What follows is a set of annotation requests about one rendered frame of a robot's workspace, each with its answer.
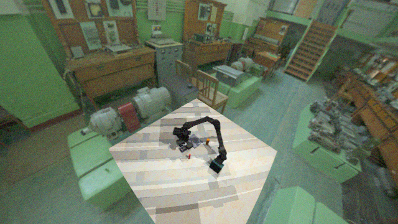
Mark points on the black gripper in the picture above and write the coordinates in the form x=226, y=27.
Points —
x=189, y=144

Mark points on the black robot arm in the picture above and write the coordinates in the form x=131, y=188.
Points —
x=184, y=131

